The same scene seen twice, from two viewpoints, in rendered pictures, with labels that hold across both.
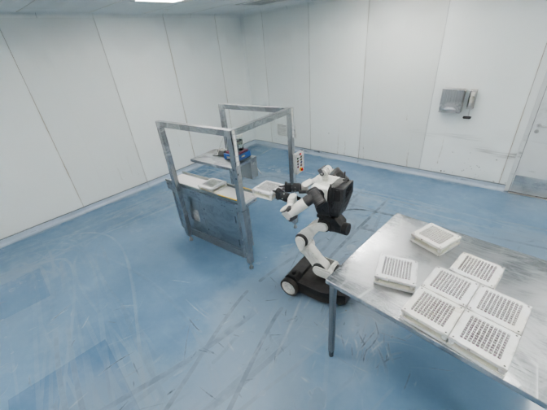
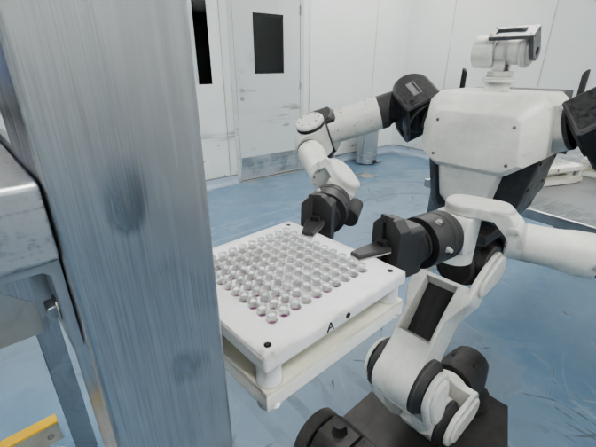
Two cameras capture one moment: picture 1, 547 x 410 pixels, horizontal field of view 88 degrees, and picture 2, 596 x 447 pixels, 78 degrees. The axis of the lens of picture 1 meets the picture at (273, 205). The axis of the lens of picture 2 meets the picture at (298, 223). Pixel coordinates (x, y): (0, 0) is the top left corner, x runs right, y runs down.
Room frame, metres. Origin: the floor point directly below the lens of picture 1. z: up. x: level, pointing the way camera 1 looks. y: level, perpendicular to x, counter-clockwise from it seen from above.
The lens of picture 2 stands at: (2.48, 0.47, 1.31)
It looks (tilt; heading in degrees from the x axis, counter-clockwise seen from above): 23 degrees down; 279
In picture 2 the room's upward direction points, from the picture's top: straight up
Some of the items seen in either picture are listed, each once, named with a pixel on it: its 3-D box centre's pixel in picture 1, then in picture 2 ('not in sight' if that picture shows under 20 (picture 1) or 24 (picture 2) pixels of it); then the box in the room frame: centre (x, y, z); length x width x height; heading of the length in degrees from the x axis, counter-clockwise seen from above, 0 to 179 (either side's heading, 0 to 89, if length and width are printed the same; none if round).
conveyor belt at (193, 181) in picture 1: (207, 189); not in sight; (3.16, 0.78, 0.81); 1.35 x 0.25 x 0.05; 51
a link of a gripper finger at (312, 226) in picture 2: not in sight; (311, 225); (2.54, -0.10, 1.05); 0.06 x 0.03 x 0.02; 83
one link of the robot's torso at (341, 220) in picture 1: (334, 222); (479, 240); (2.11, -0.53, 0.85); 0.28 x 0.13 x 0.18; 51
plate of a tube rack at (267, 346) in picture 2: (268, 187); (280, 274); (2.57, 0.03, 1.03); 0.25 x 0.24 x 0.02; 141
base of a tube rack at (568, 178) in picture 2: (434, 241); (533, 174); (1.71, -1.20, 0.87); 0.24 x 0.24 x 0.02; 28
